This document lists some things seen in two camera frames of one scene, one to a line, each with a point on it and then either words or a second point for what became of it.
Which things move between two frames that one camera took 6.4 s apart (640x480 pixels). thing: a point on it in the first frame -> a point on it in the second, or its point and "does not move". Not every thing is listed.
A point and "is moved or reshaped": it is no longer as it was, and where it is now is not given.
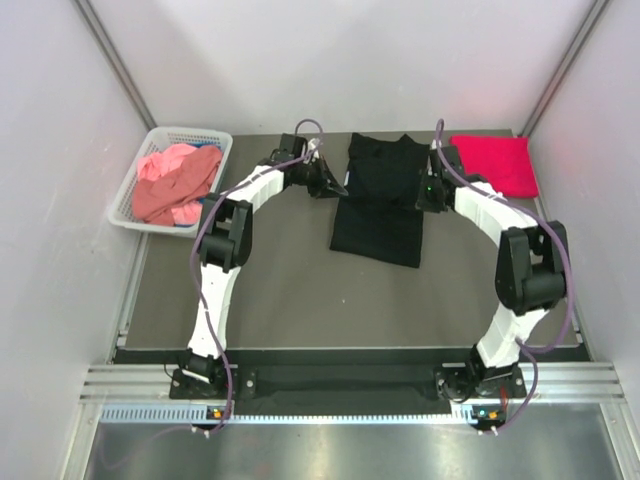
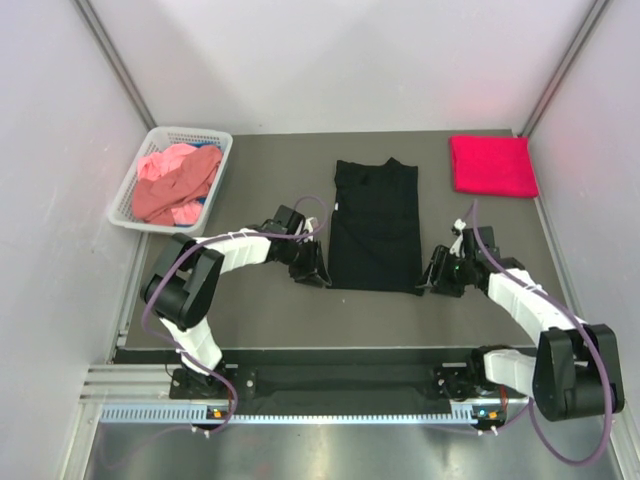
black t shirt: (379, 216) is moved or reshaped
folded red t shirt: (505, 161) does not move
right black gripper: (422, 202) -> (435, 275)
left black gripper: (326, 185) -> (313, 269)
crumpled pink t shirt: (173, 184) does not move
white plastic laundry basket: (174, 170) does not move
